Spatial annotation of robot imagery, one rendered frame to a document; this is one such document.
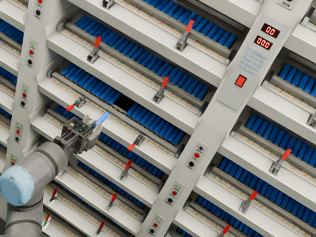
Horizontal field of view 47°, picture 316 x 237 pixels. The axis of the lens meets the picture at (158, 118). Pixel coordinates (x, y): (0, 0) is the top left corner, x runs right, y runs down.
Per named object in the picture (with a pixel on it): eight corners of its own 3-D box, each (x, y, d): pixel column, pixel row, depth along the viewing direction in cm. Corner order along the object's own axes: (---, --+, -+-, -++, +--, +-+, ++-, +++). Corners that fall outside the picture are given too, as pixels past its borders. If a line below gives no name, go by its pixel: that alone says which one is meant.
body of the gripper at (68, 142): (96, 128, 107) (70, 149, 97) (90, 147, 112) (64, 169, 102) (75, 114, 108) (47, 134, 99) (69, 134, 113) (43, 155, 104)
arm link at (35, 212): (4, 244, 96) (3, 214, 89) (8, 208, 104) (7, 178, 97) (42, 241, 99) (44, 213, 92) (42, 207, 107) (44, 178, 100)
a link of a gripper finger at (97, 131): (111, 118, 115) (93, 131, 108) (107, 131, 118) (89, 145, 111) (104, 113, 115) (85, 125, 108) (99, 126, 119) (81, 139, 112)
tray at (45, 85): (169, 175, 132) (175, 164, 124) (38, 90, 143) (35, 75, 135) (195, 136, 143) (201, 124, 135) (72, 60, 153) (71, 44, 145)
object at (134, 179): (151, 208, 144) (156, 196, 133) (31, 128, 154) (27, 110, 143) (177, 169, 155) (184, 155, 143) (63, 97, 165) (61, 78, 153)
